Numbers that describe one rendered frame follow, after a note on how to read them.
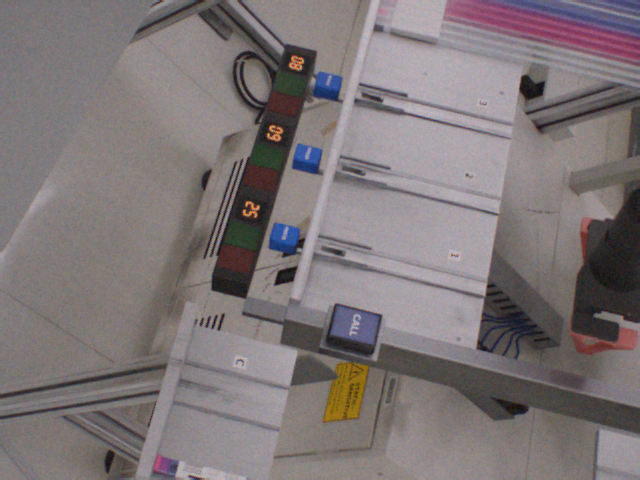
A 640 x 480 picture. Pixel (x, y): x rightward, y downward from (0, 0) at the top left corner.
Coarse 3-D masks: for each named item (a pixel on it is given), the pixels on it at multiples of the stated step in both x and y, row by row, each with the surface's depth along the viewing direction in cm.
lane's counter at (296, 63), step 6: (288, 54) 134; (294, 54) 134; (288, 60) 134; (294, 60) 134; (300, 60) 134; (306, 60) 134; (282, 66) 133; (288, 66) 133; (294, 66) 133; (300, 66) 133; (306, 66) 134; (294, 72) 133; (300, 72) 133; (306, 72) 133
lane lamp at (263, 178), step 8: (248, 168) 125; (256, 168) 125; (264, 168) 125; (248, 176) 124; (256, 176) 124; (264, 176) 125; (272, 176) 125; (248, 184) 124; (256, 184) 124; (264, 184) 124; (272, 184) 124
